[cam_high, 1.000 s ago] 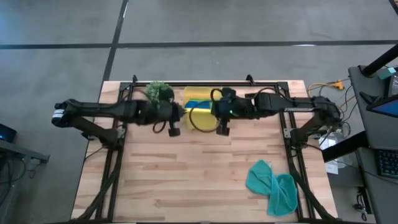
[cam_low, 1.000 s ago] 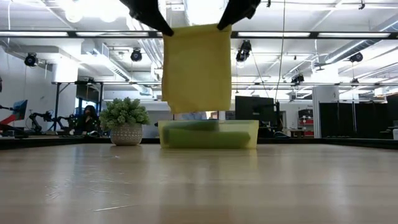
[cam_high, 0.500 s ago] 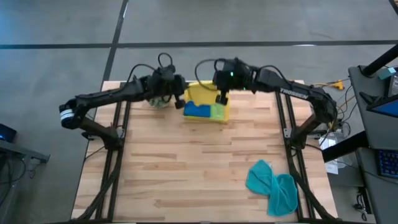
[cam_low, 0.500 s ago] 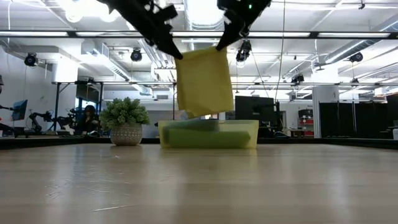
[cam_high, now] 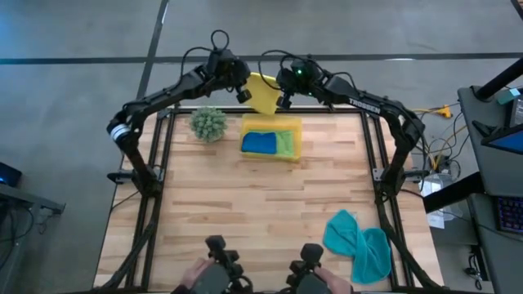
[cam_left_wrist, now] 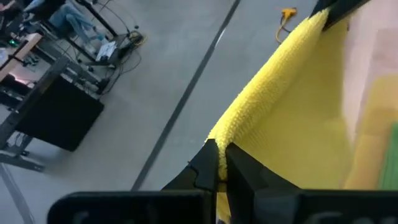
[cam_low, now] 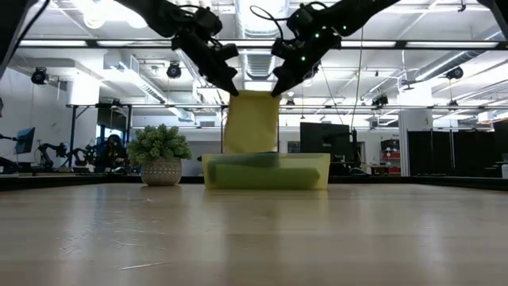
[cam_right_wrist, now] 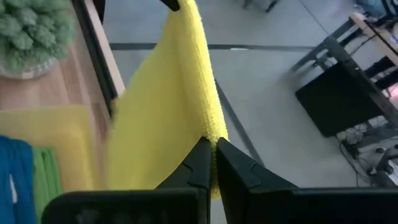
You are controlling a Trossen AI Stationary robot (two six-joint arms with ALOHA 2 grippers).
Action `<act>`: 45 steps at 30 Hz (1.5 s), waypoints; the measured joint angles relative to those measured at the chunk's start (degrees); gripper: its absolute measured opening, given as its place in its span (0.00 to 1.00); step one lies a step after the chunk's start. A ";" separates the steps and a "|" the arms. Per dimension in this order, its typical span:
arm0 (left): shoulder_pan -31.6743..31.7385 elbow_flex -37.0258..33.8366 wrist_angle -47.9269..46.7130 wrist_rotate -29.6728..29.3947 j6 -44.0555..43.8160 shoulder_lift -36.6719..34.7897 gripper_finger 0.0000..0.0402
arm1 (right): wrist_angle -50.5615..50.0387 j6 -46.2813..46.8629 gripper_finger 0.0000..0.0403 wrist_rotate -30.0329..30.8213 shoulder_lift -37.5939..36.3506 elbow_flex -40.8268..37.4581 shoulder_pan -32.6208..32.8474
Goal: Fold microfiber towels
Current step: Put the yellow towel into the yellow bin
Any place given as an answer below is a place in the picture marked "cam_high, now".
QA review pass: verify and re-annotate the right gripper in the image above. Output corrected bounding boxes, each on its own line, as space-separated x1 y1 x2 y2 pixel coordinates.
276 58 326 110

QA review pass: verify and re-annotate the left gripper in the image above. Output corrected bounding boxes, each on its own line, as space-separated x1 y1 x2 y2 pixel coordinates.
203 47 253 105

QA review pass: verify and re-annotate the yellow microfiber towel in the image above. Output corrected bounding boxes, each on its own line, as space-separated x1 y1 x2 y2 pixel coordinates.
244 72 283 117

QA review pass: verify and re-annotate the yellow translucent plastic bin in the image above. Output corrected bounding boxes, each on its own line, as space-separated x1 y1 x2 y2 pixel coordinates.
239 113 303 163

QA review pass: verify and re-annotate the green microfiber towel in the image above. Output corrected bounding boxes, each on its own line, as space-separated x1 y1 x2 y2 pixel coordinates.
244 129 296 159

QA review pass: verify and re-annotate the blue microfiber towel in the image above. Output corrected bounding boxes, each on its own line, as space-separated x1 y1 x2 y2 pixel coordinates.
240 131 278 155

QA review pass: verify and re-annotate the teal microfiber towel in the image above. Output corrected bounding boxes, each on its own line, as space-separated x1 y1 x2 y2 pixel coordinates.
322 209 392 286

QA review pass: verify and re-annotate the artificial green plant in pot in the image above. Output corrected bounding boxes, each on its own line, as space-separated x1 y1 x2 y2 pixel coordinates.
189 105 229 144

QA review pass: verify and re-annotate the black floor tape line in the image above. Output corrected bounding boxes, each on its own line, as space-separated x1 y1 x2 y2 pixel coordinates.
0 51 523 66
133 0 171 108

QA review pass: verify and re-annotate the white paper sheet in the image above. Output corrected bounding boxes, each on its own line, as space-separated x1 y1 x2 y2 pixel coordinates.
418 179 445 198
427 212 446 229

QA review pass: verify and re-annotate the person's left hand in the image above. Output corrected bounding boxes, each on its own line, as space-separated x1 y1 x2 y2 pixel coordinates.
171 256 216 294

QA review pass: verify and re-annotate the person's hand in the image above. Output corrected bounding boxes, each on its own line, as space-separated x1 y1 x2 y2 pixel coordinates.
313 265 355 294
171 256 216 294

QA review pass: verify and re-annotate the person's right hand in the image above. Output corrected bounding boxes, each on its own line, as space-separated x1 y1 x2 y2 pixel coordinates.
313 265 355 294

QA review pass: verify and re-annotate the black desk crossbar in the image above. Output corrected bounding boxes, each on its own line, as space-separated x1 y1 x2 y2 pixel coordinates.
422 171 485 214

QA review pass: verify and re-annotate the grey side desk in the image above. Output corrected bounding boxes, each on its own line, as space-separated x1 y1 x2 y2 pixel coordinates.
456 84 523 197

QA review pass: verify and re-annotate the small teal box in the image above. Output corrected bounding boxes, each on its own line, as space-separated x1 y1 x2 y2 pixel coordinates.
496 87 521 105

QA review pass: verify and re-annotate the laptop with blue screen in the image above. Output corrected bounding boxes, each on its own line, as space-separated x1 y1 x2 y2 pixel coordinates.
481 122 523 156

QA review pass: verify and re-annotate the black device with blue light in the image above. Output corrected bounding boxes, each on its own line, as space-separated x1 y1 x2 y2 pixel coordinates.
0 162 23 188

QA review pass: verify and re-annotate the black backlit keyboard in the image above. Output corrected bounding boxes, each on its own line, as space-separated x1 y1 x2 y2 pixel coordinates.
496 194 523 234

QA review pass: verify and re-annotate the grey desk with legs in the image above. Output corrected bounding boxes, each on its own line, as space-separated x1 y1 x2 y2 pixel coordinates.
0 183 66 294

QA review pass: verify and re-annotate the dark grey desk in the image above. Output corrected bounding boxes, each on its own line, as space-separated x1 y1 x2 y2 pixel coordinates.
467 192 523 294

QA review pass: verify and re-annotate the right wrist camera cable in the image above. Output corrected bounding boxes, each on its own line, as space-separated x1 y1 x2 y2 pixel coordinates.
257 49 328 91

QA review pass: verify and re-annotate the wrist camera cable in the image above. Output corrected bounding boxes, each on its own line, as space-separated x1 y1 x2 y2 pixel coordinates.
179 29 230 78
257 49 328 91

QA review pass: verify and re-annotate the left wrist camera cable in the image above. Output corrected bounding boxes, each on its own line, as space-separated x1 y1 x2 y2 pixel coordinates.
179 29 230 78

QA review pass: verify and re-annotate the black aluminium table frame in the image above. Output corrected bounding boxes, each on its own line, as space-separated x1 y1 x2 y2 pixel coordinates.
96 97 446 294

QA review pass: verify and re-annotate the yellow cable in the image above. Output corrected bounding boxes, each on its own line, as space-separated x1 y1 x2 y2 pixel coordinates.
412 104 467 172

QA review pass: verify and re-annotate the black right leader arm handle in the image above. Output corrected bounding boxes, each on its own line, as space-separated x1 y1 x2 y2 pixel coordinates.
285 243 333 294

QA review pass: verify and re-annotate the black slanted post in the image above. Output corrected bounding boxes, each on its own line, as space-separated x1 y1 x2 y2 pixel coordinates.
473 56 523 102

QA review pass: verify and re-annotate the black cable bundle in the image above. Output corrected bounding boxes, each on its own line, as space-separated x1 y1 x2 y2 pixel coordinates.
465 252 489 281

